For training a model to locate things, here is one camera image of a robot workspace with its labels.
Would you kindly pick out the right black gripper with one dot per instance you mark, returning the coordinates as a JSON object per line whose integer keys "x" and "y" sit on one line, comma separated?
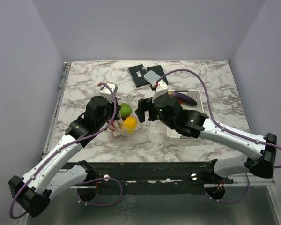
{"x": 143, "y": 104}

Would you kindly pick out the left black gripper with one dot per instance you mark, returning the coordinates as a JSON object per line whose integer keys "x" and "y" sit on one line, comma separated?
{"x": 118, "y": 108}

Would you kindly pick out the green toy citrus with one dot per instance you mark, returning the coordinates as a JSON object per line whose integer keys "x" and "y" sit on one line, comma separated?
{"x": 125, "y": 110}

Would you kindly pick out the yellow toy lemon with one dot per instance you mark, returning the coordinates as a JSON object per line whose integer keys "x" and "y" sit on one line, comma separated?
{"x": 129, "y": 125}

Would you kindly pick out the clear polka dot zip bag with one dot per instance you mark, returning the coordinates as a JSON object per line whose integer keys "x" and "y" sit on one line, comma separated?
{"x": 133, "y": 114}

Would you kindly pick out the red yellow toy fruit cluster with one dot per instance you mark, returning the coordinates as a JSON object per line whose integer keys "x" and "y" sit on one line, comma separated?
{"x": 115, "y": 128}

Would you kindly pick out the purple toy eggplant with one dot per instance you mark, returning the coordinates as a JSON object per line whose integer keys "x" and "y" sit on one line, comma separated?
{"x": 186, "y": 99}

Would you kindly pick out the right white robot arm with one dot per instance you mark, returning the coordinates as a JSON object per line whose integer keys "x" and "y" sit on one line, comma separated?
{"x": 257, "y": 152}

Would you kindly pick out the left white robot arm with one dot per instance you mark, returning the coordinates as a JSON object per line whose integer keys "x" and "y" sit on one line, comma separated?
{"x": 34, "y": 190}

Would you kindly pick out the white grey small device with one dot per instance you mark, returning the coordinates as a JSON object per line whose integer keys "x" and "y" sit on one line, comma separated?
{"x": 151, "y": 77}

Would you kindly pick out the black box with label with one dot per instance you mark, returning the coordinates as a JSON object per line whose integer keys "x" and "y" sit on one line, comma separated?
{"x": 137, "y": 73}

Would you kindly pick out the black flat box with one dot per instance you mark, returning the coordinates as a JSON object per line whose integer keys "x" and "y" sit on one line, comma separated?
{"x": 157, "y": 69}

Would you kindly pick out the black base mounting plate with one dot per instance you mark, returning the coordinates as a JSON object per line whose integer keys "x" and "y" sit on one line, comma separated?
{"x": 155, "y": 178}

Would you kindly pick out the aluminium extrusion right front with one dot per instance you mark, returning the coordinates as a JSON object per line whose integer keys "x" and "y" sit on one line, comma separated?
{"x": 241, "y": 180}

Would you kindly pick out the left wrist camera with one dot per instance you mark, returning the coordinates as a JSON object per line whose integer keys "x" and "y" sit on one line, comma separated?
{"x": 108, "y": 91}

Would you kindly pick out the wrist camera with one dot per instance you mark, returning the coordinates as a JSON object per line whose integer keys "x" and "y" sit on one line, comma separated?
{"x": 160, "y": 89}
{"x": 108, "y": 91}

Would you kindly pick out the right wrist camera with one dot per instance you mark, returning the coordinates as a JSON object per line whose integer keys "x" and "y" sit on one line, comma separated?
{"x": 160, "y": 89}

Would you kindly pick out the aluminium rail left edge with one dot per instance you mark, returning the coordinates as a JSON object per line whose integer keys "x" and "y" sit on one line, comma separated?
{"x": 61, "y": 89}

